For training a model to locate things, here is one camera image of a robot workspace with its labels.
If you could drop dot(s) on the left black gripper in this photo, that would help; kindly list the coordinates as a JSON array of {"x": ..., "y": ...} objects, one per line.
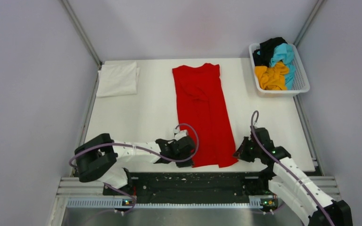
[{"x": 187, "y": 164}]

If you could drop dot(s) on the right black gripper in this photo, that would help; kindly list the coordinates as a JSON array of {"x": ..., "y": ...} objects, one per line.
[{"x": 241, "y": 153}]

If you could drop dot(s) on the red t shirt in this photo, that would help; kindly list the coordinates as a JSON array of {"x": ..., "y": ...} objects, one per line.
[{"x": 201, "y": 104}]

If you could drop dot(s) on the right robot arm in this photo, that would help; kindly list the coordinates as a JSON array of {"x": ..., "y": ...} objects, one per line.
[{"x": 283, "y": 178}]

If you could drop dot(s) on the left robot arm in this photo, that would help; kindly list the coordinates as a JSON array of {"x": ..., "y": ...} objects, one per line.
[{"x": 106, "y": 160}]

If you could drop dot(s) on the yellow t shirt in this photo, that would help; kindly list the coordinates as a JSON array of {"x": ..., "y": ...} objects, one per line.
[{"x": 272, "y": 78}]

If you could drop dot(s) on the white plastic laundry basket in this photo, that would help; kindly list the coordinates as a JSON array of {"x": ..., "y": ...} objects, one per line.
[{"x": 300, "y": 85}]

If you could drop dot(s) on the folded white t shirt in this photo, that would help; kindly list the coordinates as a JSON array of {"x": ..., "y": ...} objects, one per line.
[{"x": 118, "y": 79}]

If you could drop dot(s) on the light blue t shirt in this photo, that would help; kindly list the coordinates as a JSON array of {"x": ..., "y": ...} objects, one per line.
[{"x": 284, "y": 53}]

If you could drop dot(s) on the black t shirt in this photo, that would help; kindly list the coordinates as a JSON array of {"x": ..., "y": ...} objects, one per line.
[{"x": 263, "y": 55}]

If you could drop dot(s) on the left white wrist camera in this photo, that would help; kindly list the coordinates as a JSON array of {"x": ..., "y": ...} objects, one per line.
[{"x": 180, "y": 134}]

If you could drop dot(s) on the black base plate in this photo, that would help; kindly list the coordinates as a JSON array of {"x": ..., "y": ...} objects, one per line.
[{"x": 199, "y": 188}]

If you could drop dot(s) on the white cable duct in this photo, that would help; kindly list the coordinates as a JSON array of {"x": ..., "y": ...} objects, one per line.
[{"x": 121, "y": 203}]

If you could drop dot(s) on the right aluminium frame post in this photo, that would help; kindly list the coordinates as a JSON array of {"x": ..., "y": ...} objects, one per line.
[{"x": 314, "y": 12}]

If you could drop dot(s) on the aluminium frame post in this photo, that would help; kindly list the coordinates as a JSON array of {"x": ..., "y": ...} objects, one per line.
[
  {"x": 81, "y": 32},
  {"x": 314, "y": 12}
]

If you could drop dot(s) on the left aluminium frame post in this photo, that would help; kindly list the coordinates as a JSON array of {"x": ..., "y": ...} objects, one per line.
[{"x": 81, "y": 32}]

